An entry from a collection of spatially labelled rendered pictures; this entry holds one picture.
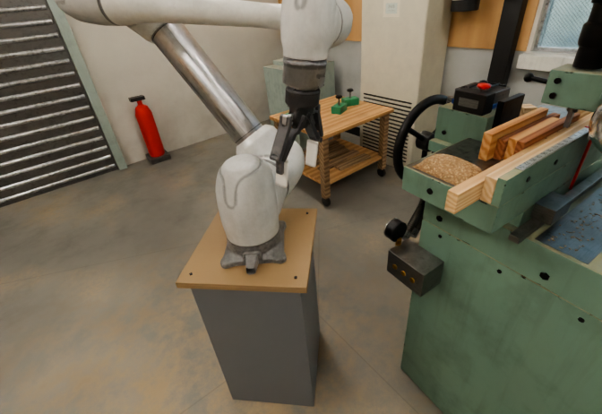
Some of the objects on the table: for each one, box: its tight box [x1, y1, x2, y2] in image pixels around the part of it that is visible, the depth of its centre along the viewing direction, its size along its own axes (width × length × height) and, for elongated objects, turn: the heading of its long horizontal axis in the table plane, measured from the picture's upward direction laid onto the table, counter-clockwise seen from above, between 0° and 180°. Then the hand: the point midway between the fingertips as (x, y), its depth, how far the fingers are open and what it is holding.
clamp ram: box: [492, 93, 525, 129], centre depth 79 cm, size 9×8×9 cm
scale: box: [515, 125, 589, 171], centre depth 65 cm, size 50×1×1 cm, turn 130°
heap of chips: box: [413, 153, 482, 185], centre depth 66 cm, size 8×12×3 cm
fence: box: [491, 133, 594, 208], centre depth 67 cm, size 60×2×6 cm, turn 130°
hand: (296, 170), depth 78 cm, fingers open, 13 cm apart
